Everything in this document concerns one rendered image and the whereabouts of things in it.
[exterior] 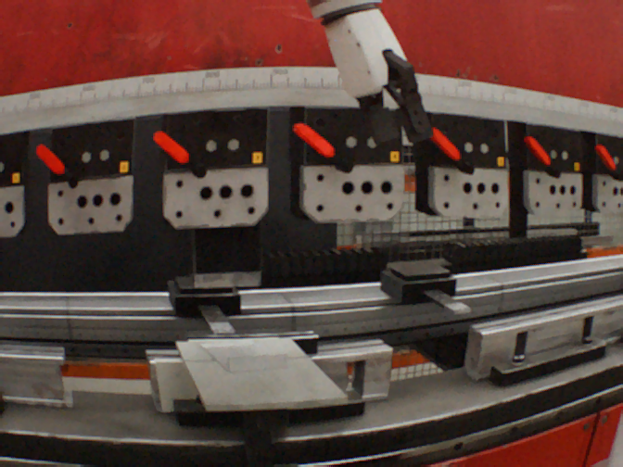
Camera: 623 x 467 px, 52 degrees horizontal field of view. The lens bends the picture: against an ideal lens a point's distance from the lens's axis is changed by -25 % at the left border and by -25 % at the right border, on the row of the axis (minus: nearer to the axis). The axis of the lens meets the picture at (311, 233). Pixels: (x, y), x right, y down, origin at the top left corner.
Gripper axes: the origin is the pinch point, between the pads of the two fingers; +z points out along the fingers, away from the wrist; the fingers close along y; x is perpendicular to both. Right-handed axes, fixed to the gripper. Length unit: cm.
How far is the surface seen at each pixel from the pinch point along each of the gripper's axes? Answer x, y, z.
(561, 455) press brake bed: 28, -25, 74
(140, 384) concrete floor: -44, -277, 91
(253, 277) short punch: -13.5, -35.8, 15.2
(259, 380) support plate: -21.4, -17.8, 24.6
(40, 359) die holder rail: -54, -35, 15
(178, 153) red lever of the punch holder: -19.5, -25.9, -5.9
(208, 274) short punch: -19.8, -35.2, 12.3
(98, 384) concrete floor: -67, -276, 84
